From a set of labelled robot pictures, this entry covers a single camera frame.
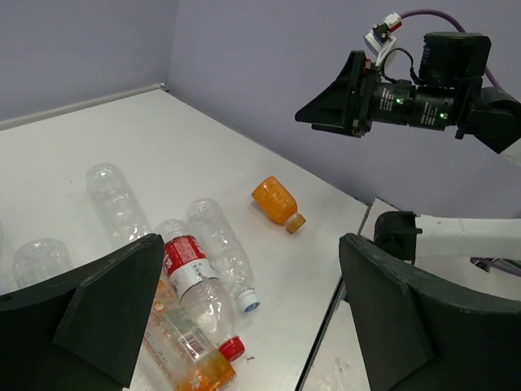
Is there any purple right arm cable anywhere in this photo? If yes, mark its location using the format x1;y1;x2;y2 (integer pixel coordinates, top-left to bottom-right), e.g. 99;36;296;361
400;8;509;91

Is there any clear bottle red label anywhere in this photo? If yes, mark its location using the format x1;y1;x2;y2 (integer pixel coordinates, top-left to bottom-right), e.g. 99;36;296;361
155;219;245;362

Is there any clear bottle blue cap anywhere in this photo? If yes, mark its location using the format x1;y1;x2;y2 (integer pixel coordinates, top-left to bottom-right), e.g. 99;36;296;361
186;198;261;314

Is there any orange label tea bottle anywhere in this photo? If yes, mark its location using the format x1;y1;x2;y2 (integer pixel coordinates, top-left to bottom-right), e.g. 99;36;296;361
143;280;235;390

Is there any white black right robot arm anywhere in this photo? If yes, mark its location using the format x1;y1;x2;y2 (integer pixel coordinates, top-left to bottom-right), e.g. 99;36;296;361
295;32;520;390

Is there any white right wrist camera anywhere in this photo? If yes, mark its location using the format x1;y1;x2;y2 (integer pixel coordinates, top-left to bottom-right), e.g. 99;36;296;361
364;12;402;67

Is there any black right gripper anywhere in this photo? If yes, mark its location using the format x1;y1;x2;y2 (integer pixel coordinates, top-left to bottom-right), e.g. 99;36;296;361
295;32;492;138

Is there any small orange juice bottle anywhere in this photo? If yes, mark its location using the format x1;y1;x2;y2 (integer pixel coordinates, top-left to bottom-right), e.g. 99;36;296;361
252;176;306;234

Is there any clear unlabelled plastic bottle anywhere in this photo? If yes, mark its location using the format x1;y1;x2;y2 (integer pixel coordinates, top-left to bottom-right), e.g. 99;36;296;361
86;163;152;248

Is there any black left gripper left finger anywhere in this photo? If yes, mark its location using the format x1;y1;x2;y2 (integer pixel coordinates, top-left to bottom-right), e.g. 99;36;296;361
1;234;164;389

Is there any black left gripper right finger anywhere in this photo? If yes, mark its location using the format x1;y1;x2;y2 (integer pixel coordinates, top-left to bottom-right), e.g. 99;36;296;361
339;234;520;390

